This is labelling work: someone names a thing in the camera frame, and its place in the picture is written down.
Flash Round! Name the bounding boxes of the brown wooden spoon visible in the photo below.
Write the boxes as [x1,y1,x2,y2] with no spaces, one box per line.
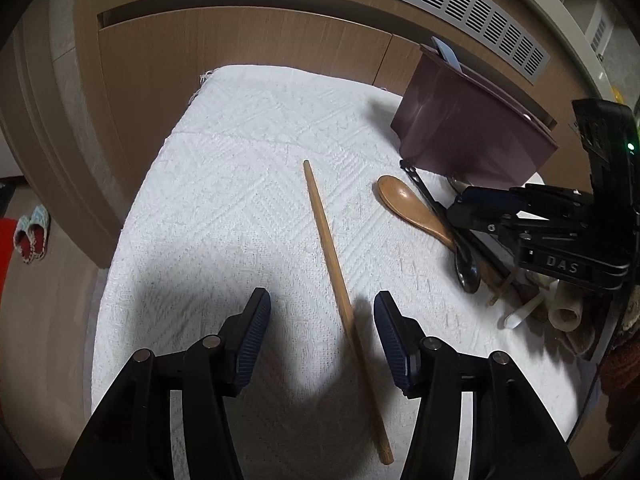
[375,176,456,252]

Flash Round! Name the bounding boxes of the translucent brown plastic spoon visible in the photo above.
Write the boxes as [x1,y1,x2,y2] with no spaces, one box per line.
[445,211,539,304]

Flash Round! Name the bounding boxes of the white textured cloth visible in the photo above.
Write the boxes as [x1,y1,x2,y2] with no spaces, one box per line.
[91,66,582,479]

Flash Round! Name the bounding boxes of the gloved right hand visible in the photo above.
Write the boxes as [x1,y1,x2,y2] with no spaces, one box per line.
[525,271,596,356]

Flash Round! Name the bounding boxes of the black metal smiley spoon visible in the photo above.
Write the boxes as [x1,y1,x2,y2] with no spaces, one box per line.
[399,158,483,295]

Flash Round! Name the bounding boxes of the maroon plastic utensil holder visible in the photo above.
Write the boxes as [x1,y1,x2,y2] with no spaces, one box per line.
[390,43,558,188]

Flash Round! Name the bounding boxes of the pair of slippers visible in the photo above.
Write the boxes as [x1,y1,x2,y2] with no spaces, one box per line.
[13,205,51,264]

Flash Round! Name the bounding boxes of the wooden chopstick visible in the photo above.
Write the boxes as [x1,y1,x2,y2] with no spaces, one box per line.
[303,159,394,465]
[487,268,518,306]

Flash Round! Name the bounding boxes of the black camera box green light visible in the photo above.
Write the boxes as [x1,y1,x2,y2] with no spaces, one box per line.
[572,99,639,204]

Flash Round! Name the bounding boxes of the red floor mat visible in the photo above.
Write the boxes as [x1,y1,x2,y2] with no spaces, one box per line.
[0,218,17,295]

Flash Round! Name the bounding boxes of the blue plastic spoon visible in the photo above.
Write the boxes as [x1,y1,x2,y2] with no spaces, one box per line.
[432,36,462,72]

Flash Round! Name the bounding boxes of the grey stone countertop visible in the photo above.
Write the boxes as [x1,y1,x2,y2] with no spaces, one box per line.
[479,0,640,126]

